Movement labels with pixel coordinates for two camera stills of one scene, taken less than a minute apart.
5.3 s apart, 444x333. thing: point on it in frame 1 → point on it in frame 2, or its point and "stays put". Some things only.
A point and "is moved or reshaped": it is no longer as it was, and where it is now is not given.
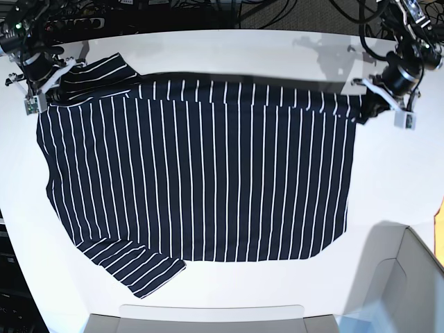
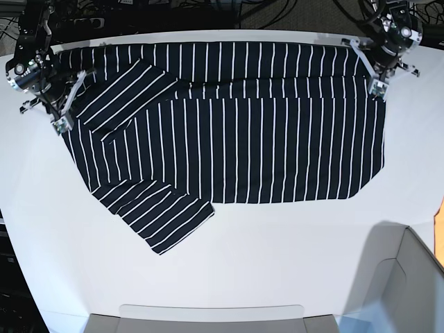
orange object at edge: (438, 227) stays put
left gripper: (397, 84) → (382, 51)
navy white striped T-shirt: (149, 173) is moved or reshaped
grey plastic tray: (210, 318) stays put
